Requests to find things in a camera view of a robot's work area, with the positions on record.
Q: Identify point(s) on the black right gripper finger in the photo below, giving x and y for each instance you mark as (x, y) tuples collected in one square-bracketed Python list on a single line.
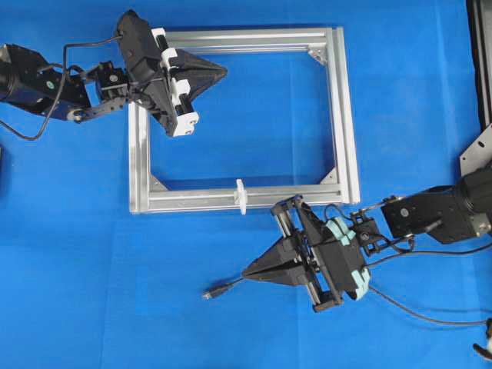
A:
[(290, 274), (281, 257)]

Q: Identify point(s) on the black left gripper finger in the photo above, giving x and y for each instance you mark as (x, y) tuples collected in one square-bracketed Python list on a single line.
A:
[(200, 81), (187, 62)]

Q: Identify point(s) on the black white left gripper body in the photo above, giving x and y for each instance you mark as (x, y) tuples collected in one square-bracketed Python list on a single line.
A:
[(162, 94)]

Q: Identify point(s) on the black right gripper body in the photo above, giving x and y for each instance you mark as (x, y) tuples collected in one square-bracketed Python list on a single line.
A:
[(299, 224)]

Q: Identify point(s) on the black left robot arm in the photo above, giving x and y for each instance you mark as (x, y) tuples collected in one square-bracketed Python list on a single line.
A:
[(50, 90)]

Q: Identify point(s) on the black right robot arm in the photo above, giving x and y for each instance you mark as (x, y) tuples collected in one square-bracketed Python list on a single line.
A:
[(449, 214)]

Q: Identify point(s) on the grey metal mounting plate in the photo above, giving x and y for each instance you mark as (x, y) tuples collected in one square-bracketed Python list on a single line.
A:
[(478, 153)]

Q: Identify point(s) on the black teal right wrist camera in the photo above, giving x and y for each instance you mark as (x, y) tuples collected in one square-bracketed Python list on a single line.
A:
[(341, 254)]

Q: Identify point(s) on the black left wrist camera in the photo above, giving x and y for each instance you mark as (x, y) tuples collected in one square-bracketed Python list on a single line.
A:
[(139, 49)]

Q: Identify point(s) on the white string loop clip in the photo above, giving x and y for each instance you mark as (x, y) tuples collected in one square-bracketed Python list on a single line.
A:
[(241, 196)]

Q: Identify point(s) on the silver aluminium extrusion frame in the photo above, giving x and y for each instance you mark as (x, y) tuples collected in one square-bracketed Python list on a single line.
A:
[(340, 186)]

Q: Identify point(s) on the black frame post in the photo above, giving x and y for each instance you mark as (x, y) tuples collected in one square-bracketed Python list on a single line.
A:
[(479, 20)]

